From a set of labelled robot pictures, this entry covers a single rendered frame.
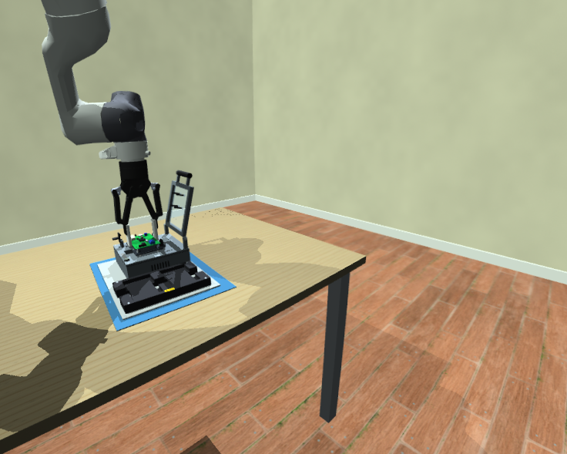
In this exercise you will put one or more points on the green circuit board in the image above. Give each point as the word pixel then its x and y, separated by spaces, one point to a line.
pixel 148 239

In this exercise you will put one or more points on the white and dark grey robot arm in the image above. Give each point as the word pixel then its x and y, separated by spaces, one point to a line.
pixel 77 30

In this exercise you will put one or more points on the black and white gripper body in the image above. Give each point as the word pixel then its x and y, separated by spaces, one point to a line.
pixel 132 174

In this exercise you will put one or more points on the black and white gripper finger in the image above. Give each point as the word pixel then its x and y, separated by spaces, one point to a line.
pixel 125 219
pixel 159 212

